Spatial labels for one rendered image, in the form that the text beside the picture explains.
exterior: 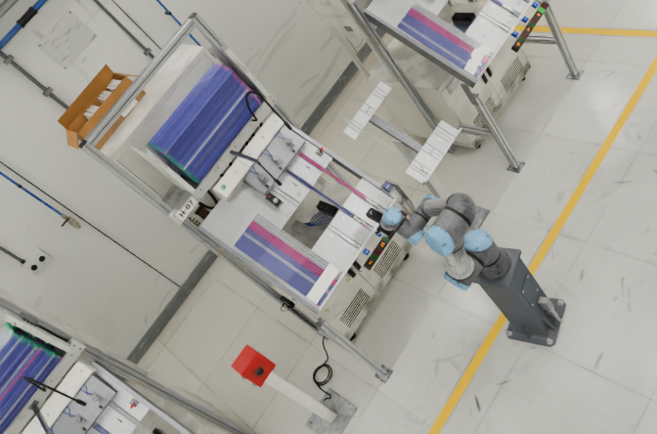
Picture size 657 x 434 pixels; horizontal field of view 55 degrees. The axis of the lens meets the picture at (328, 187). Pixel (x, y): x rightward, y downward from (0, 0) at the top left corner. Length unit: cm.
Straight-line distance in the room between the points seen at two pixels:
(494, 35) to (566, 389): 183
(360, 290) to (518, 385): 100
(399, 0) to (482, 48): 52
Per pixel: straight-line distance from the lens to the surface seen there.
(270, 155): 310
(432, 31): 351
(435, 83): 375
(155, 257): 476
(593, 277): 338
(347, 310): 361
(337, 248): 307
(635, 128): 387
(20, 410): 308
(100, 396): 306
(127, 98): 284
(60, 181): 436
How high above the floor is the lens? 287
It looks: 38 degrees down
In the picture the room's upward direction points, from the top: 43 degrees counter-clockwise
